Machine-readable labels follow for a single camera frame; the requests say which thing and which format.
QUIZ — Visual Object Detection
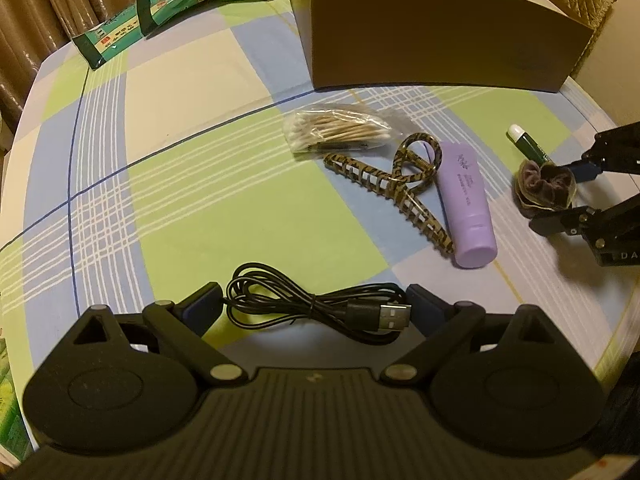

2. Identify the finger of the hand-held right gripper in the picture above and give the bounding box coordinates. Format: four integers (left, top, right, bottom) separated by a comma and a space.
565, 121, 640, 183
530, 195, 640, 241

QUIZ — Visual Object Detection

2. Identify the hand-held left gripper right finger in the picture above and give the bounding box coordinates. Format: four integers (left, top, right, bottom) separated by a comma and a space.
382, 284, 566, 386

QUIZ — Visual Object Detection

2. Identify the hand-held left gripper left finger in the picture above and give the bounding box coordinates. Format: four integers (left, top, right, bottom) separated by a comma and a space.
74, 282, 248, 388

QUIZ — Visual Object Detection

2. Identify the brown velvet scrunchie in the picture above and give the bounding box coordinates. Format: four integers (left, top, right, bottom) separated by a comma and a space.
512, 159, 578, 218

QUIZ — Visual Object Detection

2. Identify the black usb cable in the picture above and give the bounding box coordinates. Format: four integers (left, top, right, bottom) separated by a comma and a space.
225, 261, 413, 347

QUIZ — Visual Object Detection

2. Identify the green lip balm stick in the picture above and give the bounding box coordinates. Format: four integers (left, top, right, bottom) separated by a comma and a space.
506, 124, 556, 166

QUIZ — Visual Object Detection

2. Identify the purple cream tube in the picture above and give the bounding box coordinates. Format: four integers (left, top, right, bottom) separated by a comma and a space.
434, 141, 498, 268

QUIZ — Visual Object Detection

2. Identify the leopard print hair claw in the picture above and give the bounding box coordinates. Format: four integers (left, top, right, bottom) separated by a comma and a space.
322, 132, 456, 256

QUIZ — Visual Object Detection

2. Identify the bag of cotton swabs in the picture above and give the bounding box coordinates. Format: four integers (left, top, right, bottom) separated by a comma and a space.
282, 104, 401, 153

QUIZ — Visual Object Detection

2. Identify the brown cardboard box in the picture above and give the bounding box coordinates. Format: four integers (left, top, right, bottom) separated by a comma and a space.
286, 0, 608, 93

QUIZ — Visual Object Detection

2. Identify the green printed carton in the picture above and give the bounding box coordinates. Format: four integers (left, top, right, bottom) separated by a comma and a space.
0, 330, 31, 461

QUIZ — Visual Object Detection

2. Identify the green tea packet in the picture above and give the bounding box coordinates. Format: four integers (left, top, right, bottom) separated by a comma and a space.
134, 0, 277, 38
71, 2, 146, 68

